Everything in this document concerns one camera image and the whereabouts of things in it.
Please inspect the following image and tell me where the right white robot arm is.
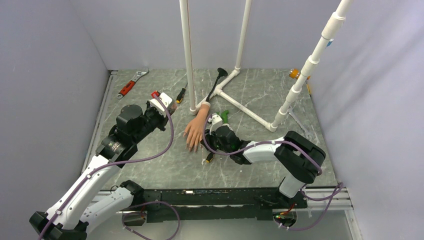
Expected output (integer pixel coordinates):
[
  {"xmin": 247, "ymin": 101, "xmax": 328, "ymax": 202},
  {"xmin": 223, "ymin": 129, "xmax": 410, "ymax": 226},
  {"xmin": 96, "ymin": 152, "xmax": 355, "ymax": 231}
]
[{"xmin": 201, "ymin": 125, "xmax": 327, "ymax": 208}]

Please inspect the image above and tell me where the red adjustable wrench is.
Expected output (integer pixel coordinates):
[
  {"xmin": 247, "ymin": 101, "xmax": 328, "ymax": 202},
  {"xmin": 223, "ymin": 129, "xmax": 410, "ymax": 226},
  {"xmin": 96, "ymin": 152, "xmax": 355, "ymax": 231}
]
[{"xmin": 116, "ymin": 67, "xmax": 150, "ymax": 100}]

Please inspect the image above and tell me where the black yellow screwdriver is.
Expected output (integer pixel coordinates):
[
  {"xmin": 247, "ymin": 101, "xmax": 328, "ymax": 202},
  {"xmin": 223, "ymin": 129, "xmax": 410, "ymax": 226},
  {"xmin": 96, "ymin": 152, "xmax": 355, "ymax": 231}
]
[
  {"xmin": 175, "ymin": 83, "xmax": 188, "ymax": 104},
  {"xmin": 201, "ymin": 152, "xmax": 215, "ymax": 165}
]

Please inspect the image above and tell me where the white PVC pipe frame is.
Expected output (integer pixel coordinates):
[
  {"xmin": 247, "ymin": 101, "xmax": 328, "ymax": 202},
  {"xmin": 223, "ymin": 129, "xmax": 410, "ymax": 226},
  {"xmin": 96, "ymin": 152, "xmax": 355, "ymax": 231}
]
[{"xmin": 179, "ymin": 0, "xmax": 279, "ymax": 133}]

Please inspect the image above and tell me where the black yellow screwdriver near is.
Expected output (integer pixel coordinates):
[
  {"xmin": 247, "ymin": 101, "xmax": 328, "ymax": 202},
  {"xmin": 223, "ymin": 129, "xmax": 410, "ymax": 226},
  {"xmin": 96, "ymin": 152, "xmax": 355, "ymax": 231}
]
[{"xmin": 201, "ymin": 152, "xmax": 215, "ymax": 165}]

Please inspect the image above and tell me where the orange yellow tool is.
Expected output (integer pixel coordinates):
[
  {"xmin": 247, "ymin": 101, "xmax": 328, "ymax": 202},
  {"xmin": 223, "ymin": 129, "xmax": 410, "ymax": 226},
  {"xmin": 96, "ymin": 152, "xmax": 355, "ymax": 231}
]
[{"xmin": 288, "ymin": 68, "xmax": 312, "ymax": 96}]

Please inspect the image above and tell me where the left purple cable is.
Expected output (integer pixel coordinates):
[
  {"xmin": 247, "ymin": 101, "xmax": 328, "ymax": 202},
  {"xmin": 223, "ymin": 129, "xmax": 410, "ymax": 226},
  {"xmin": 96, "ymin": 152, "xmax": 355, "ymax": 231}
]
[{"xmin": 37, "ymin": 94, "xmax": 181, "ymax": 240}]

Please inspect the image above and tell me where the green hose nozzle fitting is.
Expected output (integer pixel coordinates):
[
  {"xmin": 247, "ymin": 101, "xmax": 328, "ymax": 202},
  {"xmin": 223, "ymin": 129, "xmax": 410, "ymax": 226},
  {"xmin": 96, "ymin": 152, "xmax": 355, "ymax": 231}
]
[{"xmin": 220, "ymin": 110, "xmax": 229, "ymax": 124}]

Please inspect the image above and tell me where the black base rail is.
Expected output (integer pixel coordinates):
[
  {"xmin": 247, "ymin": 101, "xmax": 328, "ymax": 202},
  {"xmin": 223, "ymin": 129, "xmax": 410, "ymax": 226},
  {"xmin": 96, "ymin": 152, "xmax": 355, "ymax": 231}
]
[{"xmin": 109, "ymin": 180, "xmax": 309, "ymax": 223}]

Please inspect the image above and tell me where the black yellow screwdriver far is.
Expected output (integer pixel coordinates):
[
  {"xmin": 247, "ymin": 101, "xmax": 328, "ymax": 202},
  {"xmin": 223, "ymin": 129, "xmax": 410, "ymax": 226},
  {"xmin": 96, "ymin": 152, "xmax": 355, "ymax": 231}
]
[{"xmin": 175, "ymin": 83, "xmax": 188, "ymax": 104}]

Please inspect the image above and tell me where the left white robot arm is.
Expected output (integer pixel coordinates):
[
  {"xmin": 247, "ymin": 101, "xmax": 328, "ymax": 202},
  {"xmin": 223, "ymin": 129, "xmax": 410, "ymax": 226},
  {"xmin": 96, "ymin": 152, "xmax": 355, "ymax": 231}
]
[{"xmin": 29, "ymin": 99, "xmax": 174, "ymax": 240}]

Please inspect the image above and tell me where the mannequin practice hand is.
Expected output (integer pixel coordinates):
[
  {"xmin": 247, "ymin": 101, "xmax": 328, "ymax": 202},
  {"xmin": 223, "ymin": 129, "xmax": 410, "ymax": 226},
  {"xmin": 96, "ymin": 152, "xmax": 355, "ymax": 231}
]
[{"xmin": 183, "ymin": 101, "xmax": 211, "ymax": 152}]

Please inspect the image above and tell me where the black suction mount stalk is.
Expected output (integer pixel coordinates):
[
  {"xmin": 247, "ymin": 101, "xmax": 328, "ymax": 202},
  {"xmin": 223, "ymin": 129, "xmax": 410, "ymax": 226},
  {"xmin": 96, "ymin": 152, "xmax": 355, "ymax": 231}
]
[{"xmin": 205, "ymin": 67, "xmax": 228, "ymax": 102}]

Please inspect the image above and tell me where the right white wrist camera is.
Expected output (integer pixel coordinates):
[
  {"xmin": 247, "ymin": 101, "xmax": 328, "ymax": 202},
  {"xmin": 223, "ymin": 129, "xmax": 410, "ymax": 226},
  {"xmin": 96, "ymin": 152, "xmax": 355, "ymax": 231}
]
[{"xmin": 207, "ymin": 113, "xmax": 223, "ymax": 135}]

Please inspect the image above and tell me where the white angled PVC pole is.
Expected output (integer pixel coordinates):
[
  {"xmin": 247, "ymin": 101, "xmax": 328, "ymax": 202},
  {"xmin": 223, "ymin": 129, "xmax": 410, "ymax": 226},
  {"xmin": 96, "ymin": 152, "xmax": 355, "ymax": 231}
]
[{"xmin": 269, "ymin": 0, "xmax": 353, "ymax": 132}]

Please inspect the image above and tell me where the silver combination wrench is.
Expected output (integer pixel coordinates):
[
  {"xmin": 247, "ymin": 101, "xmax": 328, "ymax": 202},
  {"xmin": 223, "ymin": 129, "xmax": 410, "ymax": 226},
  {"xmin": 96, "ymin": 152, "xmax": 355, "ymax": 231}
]
[{"xmin": 287, "ymin": 106, "xmax": 314, "ymax": 141}]

